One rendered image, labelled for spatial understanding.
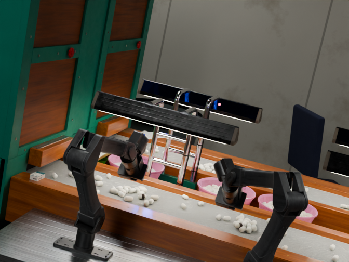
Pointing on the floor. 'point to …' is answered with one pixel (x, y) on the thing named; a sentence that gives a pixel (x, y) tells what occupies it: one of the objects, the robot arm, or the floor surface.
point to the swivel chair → (306, 142)
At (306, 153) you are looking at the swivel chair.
